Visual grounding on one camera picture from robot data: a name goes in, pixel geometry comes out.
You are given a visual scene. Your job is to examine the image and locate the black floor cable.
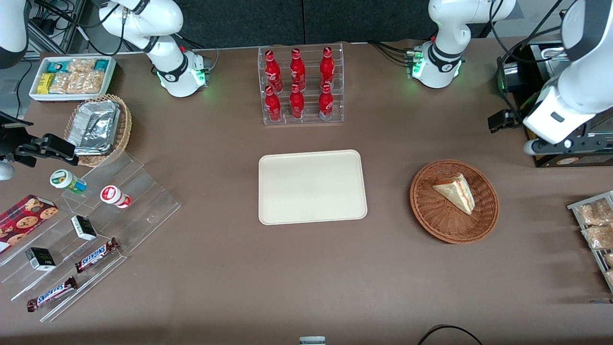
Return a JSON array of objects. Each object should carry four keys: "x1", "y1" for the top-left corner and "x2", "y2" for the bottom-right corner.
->
[{"x1": 417, "y1": 325, "x2": 484, "y2": 345}]

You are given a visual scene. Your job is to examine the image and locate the triangular sandwich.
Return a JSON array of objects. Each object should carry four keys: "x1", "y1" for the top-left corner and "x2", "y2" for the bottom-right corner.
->
[{"x1": 432, "y1": 173, "x2": 476, "y2": 215}]

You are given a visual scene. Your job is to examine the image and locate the light wicker basket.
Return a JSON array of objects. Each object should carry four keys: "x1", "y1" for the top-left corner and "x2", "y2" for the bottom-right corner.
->
[{"x1": 64, "y1": 94, "x2": 133, "y2": 168}]

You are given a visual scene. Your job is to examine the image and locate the round brown wicker basket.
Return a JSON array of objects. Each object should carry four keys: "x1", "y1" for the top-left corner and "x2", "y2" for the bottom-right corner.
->
[{"x1": 409, "y1": 160, "x2": 500, "y2": 245}]

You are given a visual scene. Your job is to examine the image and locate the black base cables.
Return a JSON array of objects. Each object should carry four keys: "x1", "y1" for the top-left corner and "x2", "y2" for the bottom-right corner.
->
[
  {"x1": 368, "y1": 40, "x2": 413, "y2": 65},
  {"x1": 178, "y1": 34, "x2": 219, "y2": 72}
]

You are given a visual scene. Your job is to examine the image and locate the clear acrylic stepped display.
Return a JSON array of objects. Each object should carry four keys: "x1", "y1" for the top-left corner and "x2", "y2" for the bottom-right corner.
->
[{"x1": 0, "y1": 151, "x2": 182, "y2": 323}]

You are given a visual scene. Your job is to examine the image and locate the tray of wrapped snacks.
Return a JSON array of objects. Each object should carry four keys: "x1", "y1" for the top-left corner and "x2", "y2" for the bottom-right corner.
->
[{"x1": 567, "y1": 191, "x2": 613, "y2": 293}]

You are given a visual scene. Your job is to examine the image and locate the red chocolate cookie box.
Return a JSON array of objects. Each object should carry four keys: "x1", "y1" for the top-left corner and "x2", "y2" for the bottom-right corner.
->
[{"x1": 0, "y1": 194, "x2": 59, "y2": 255}]

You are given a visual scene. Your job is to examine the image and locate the white rectangular snack bin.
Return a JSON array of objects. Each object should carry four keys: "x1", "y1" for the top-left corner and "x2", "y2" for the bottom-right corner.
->
[{"x1": 29, "y1": 56, "x2": 117, "y2": 103}]

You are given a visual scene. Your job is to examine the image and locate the aluminium foil tray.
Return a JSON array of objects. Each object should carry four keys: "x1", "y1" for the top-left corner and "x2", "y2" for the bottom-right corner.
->
[{"x1": 67, "y1": 100, "x2": 121, "y2": 156}]

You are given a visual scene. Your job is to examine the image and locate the black backdrop panel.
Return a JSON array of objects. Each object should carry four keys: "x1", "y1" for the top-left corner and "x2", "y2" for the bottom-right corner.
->
[{"x1": 175, "y1": 0, "x2": 434, "y2": 48}]

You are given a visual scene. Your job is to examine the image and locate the black hot food display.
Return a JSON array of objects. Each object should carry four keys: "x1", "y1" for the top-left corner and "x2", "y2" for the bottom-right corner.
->
[{"x1": 497, "y1": 40, "x2": 613, "y2": 168}]

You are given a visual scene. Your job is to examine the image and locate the black right base cables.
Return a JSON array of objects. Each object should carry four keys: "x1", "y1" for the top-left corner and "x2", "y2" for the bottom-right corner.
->
[{"x1": 178, "y1": 34, "x2": 219, "y2": 72}]

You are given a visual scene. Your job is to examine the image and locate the brown snickers bar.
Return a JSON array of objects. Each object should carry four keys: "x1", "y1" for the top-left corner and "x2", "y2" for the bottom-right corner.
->
[
  {"x1": 26, "y1": 276, "x2": 78, "y2": 312},
  {"x1": 75, "y1": 238, "x2": 120, "y2": 274}
]

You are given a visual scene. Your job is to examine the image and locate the red lid yogurt cup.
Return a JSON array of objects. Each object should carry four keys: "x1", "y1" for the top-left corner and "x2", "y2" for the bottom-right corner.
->
[{"x1": 100, "y1": 185, "x2": 132, "y2": 209}]

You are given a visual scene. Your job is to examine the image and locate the aluminium frame with cables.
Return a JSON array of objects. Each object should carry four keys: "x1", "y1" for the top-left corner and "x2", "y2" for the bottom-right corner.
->
[{"x1": 26, "y1": 0, "x2": 103, "y2": 56}]

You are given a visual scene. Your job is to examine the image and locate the clear cracker bag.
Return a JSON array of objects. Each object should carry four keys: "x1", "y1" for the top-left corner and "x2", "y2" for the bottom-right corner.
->
[
  {"x1": 67, "y1": 58, "x2": 97, "y2": 74},
  {"x1": 77, "y1": 71, "x2": 105, "y2": 94},
  {"x1": 50, "y1": 72, "x2": 80, "y2": 94}
]

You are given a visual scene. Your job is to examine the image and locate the green lid yogurt cup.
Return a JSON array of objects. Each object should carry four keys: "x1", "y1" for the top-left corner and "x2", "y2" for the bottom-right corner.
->
[{"x1": 50, "y1": 169, "x2": 88, "y2": 195}]

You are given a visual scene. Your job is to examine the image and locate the beige plastic serving tray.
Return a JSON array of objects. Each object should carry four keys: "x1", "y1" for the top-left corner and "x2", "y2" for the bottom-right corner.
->
[{"x1": 258, "y1": 149, "x2": 368, "y2": 226}]

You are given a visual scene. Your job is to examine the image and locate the steel food pan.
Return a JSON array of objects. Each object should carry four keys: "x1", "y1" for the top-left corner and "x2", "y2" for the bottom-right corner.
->
[{"x1": 540, "y1": 46, "x2": 568, "y2": 83}]

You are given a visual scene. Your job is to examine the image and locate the black left base cables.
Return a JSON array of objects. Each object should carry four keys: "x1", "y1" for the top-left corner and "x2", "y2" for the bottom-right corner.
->
[{"x1": 368, "y1": 40, "x2": 413, "y2": 65}]

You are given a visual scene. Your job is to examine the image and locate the small black carton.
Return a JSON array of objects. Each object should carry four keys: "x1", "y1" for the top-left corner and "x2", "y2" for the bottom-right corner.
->
[
  {"x1": 71, "y1": 215, "x2": 98, "y2": 241},
  {"x1": 25, "y1": 247, "x2": 57, "y2": 272}
]

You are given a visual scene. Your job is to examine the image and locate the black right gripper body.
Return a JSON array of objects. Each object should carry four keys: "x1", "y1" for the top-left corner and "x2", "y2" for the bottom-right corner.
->
[{"x1": 0, "y1": 112, "x2": 46, "y2": 168}]

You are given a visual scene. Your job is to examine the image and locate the red cola bottle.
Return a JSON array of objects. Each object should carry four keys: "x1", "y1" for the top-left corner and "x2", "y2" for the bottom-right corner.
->
[
  {"x1": 318, "y1": 83, "x2": 334, "y2": 121},
  {"x1": 319, "y1": 46, "x2": 335, "y2": 90},
  {"x1": 289, "y1": 48, "x2": 306, "y2": 92},
  {"x1": 265, "y1": 85, "x2": 282, "y2": 122},
  {"x1": 289, "y1": 84, "x2": 305, "y2": 120},
  {"x1": 265, "y1": 50, "x2": 283, "y2": 92}
]

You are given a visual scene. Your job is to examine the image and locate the clear acrylic bottle rack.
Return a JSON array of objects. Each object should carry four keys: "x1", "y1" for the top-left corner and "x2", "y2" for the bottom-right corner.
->
[{"x1": 258, "y1": 43, "x2": 344, "y2": 126}]

